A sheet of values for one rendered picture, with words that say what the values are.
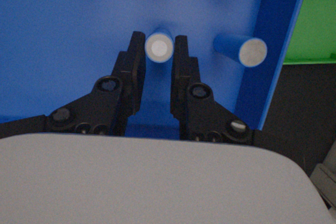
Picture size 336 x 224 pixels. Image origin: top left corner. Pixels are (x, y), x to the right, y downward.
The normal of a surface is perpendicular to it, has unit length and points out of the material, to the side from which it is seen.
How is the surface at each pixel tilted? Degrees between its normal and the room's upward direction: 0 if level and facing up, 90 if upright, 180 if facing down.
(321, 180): 90
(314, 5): 0
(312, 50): 0
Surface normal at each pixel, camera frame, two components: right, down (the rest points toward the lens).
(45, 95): 0.01, 0.38
